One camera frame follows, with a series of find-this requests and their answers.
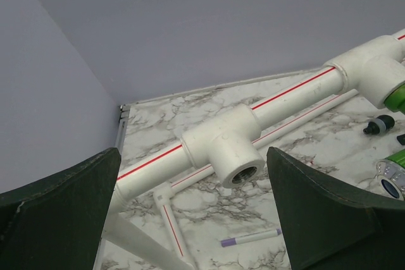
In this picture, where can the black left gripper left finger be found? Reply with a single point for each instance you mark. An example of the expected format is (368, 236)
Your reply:
(56, 222)

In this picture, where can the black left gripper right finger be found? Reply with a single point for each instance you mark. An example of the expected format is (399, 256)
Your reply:
(329, 224)

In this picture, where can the green water faucet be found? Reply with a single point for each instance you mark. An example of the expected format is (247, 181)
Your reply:
(390, 170)

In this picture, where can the white PVC pipe frame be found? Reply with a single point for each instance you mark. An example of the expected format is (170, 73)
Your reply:
(225, 143)

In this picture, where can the purple capped white marker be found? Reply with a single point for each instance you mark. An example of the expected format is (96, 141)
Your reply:
(250, 237)

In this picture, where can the black orange highlighter marker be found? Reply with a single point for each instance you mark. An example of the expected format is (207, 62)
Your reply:
(401, 139)

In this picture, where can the black grey hose connector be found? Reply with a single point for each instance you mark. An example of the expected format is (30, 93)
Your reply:
(379, 125)

